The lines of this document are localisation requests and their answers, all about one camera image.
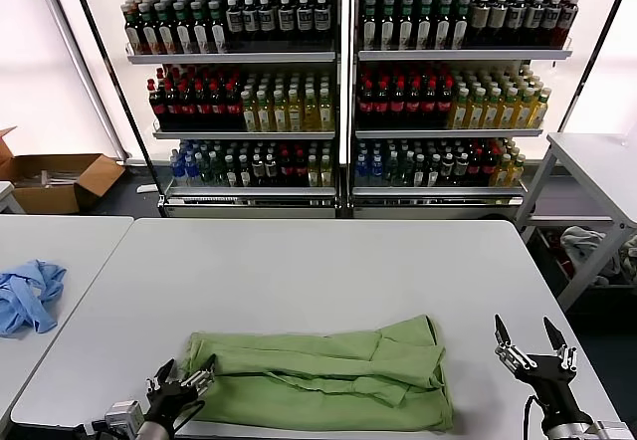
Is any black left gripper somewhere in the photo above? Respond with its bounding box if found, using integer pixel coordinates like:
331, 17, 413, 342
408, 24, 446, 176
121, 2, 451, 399
144, 353, 218, 425

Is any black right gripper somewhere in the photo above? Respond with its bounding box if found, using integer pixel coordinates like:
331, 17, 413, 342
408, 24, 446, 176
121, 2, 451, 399
493, 314, 594, 430

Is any green polo shirt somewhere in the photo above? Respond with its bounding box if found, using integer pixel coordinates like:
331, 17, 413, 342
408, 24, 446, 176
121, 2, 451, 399
179, 314, 455, 434

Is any grey storage bin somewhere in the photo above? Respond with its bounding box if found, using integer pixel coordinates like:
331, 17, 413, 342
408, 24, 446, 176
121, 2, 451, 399
528, 228, 637, 316

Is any white grey cloth pile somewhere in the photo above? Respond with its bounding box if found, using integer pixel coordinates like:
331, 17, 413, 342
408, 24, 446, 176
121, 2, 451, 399
559, 225, 623, 277

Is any crumpled light blue cloth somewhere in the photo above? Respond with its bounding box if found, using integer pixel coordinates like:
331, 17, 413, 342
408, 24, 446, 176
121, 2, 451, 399
0, 259, 68, 339

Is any red cap cola bottle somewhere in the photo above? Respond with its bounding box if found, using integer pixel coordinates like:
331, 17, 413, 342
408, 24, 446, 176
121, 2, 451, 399
357, 80, 374, 129
468, 148, 484, 185
436, 80, 454, 129
150, 81, 167, 130
179, 81, 196, 130
194, 81, 211, 130
293, 148, 309, 187
373, 80, 390, 129
404, 80, 422, 129
420, 80, 438, 129
278, 148, 294, 187
224, 81, 242, 130
209, 81, 226, 130
388, 80, 406, 129
165, 81, 181, 130
482, 146, 499, 185

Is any open cardboard box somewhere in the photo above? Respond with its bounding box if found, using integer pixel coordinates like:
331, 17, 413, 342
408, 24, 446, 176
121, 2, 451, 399
0, 125, 126, 215

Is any white packing material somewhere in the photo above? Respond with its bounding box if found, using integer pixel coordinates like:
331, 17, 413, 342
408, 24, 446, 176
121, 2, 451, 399
29, 169, 84, 190

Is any small white table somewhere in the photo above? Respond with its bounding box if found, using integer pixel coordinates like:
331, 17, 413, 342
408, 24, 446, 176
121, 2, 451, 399
0, 180, 26, 215

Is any black metal pole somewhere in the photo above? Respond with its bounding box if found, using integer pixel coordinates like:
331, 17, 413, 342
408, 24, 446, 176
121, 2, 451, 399
64, 0, 168, 202
554, 0, 637, 135

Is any metal drinks shelving rack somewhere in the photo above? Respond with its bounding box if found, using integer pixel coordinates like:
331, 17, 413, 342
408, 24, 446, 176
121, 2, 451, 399
97, 0, 349, 220
347, 0, 573, 220

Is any green cap tea bottle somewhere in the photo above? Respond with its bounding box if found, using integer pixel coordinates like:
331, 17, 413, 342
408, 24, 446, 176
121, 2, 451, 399
361, 0, 379, 52
396, 0, 416, 52
122, 5, 142, 56
433, 0, 453, 52
171, 0, 193, 55
451, 0, 471, 51
378, 0, 398, 52
415, 0, 435, 52
207, 0, 227, 55
189, 0, 210, 55
153, 1, 175, 56
137, 2, 158, 56

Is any red drink bottle white label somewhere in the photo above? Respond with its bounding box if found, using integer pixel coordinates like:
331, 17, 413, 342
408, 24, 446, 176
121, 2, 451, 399
556, 0, 579, 48

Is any dark drink bottle white label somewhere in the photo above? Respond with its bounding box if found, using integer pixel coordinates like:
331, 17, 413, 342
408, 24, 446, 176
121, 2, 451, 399
524, 0, 544, 48
277, 0, 297, 52
225, 0, 244, 52
540, 0, 561, 48
314, 0, 332, 52
506, 0, 527, 48
242, 0, 261, 52
258, 0, 278, 52
296, 0, 315, 52

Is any beige label dark bottle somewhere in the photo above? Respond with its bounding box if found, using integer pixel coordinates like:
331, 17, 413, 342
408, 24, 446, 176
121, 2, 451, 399
488, 0, 508, 48
470, 0, 491, 48

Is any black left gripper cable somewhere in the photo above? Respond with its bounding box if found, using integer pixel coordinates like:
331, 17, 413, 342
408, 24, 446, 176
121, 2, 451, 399
171, 399, 208, 434

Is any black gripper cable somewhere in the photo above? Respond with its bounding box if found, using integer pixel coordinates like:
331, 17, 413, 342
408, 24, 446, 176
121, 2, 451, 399
171, 399, 208, 434
522, 393, 546, 440

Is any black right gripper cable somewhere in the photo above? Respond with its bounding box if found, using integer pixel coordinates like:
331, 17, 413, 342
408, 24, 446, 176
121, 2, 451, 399
522, 393, 546, 440

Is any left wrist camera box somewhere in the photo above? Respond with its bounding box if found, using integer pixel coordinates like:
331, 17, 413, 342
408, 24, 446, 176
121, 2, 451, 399
103, 399, 145, 431

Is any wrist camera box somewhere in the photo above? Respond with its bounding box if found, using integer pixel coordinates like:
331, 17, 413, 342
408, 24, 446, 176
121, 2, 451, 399
591, 419, 636, 440
103, 399, 145, 431

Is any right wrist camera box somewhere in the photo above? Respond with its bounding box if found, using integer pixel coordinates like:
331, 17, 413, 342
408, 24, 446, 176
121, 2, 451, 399
591, 419, 636, 440

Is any grey frame white table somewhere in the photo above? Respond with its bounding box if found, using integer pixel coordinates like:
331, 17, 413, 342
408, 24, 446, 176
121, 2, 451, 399
515, 130, 637, 315

